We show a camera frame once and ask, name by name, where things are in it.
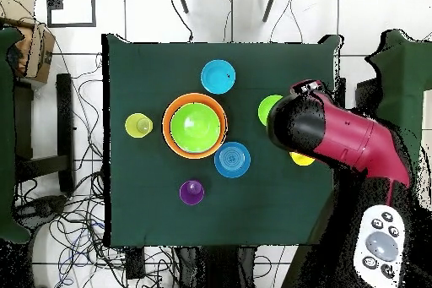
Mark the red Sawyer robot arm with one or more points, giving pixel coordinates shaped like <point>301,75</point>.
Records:
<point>347,132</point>

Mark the black camera tripod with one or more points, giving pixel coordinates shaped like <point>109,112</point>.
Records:
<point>182,1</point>

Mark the black power box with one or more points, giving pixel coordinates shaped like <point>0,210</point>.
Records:
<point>135,264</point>

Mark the large orange bowl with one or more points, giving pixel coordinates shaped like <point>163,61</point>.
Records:
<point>167,132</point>

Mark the green cloth covered table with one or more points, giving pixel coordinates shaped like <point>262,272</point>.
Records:
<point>401,75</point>
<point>5,132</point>

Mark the small green bowl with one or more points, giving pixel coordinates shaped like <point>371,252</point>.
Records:
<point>265,109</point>

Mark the white box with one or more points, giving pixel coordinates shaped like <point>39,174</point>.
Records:
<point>427,132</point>

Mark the small ribbed blue bowl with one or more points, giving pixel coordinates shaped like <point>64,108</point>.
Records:
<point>232,159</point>

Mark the purple cup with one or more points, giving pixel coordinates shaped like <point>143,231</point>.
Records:
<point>191,193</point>

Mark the opaque yellow cup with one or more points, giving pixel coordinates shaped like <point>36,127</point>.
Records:
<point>300,160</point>

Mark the small cyan bowl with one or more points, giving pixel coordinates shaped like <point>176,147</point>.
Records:
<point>218,77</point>

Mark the dark grey base foot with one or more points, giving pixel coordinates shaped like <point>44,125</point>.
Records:
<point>44,208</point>

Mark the dark green tablecloth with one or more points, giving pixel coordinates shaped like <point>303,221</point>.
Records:
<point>152,75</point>

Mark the black square floor frame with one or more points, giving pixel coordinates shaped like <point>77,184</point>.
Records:
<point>71,24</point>

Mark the large green bowl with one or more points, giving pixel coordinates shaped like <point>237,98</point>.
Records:
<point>195,126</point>

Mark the brown cardboard box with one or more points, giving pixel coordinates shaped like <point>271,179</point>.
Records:
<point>40,55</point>

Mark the translucent yellow-green cup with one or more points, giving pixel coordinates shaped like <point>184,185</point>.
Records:
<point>138,125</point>

